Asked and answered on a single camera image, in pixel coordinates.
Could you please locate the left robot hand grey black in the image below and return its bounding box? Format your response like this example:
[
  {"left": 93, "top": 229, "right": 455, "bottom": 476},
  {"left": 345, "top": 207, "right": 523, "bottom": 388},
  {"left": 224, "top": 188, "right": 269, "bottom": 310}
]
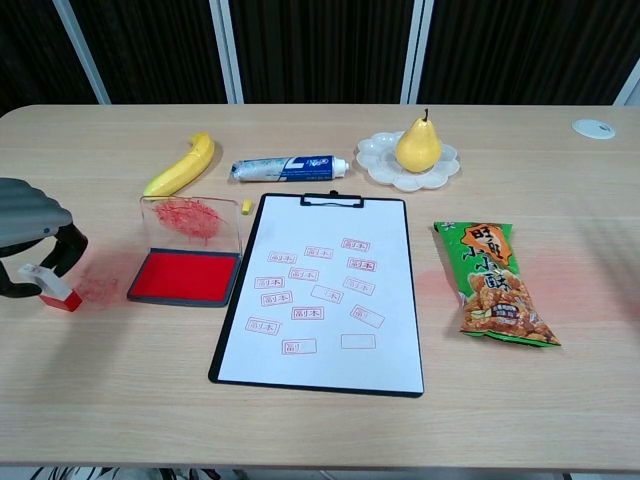
[{"left": 0, "top": 177, "right": 90, "bottom": 300}]

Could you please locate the small red stamp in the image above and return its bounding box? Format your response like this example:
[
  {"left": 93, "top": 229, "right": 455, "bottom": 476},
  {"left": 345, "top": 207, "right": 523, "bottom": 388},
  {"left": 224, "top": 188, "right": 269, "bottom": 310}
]
[{"left": 18, "top": 263, "right": 83, "bottom": 314}]

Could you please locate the yellow banana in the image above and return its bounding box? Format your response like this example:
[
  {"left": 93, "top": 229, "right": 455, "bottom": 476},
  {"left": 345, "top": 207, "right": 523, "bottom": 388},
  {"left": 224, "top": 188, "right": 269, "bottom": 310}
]
[{"left": 142, "top": 131, "right": 216, "bottom": 197}]

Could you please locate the red ink pad clear lid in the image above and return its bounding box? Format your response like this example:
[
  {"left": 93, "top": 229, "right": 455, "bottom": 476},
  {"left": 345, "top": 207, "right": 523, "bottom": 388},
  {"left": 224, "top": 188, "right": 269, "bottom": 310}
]
[{"left": 126, "top": 194, "right": 244, "bottom": 307}]

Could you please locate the blue white toothpaste tube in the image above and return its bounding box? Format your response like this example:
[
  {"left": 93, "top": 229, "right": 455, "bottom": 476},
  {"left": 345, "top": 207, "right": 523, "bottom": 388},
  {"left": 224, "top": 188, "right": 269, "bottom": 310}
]
[{"left": 229, "top": 154, "right": 350, "bottom": 184}]

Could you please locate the black clipboard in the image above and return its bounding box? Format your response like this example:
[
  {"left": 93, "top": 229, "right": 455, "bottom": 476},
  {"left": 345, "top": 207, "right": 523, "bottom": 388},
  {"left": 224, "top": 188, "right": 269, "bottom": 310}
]
[{"left": 208, "top": 191, "right": 425, "bottom": 399}]

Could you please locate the white flower-shaped plate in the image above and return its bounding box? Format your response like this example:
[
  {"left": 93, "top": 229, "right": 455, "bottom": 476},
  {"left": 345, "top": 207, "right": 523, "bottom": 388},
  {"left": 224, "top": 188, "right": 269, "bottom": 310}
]
[{"left": 355, "top": 130, "right": 461, "bottom": 192}]

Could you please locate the yellow pear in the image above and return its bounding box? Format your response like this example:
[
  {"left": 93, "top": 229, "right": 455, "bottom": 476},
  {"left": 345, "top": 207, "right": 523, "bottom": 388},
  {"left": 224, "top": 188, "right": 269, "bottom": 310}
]
[{"left": 395, "top": 108, "right": 443, "bottom": 174}]

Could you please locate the green snack bag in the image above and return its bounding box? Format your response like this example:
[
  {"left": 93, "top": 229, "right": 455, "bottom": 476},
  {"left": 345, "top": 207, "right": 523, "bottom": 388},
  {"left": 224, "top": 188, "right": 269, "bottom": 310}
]
[{"left": 432, "top": 221, "right": 562, "bottom": 349}]

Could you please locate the white partition frame post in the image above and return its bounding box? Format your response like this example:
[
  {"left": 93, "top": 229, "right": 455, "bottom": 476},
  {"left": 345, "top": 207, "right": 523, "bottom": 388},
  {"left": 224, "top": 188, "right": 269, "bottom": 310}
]
[
  {"left": 609, "top": 57, "right": 640, "bottom": 107},
  {"left": 52, "top": 0, "right": 112, "bottom": 106},
  {"left": 208, "top": 0, "right": 246, "bottom": 106},
  {"left": 398, "top": 0, "right": 434, "bottom": 106}
]

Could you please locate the white round cable grommet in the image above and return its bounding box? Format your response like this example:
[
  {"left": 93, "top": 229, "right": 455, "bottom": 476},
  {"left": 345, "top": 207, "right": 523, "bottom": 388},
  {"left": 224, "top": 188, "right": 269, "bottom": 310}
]
[{"left": 572, "top": 118, "right": 617, "bottom": 140}]

